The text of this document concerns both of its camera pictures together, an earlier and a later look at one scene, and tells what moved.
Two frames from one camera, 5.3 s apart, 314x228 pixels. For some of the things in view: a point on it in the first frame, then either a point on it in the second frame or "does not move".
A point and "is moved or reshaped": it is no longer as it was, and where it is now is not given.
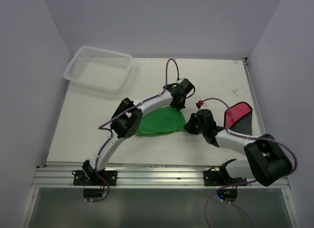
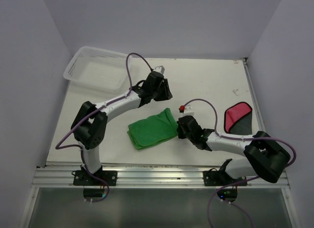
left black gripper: x=180 y=105 to x=167 y=95
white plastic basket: x=100 y=70 does not move
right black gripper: x=188 y=127 to x=180 y=134
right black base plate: x=216 y=178 does not move
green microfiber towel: x=161 y=121 is moved or reshaped
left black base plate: x=110 y=177 does not move
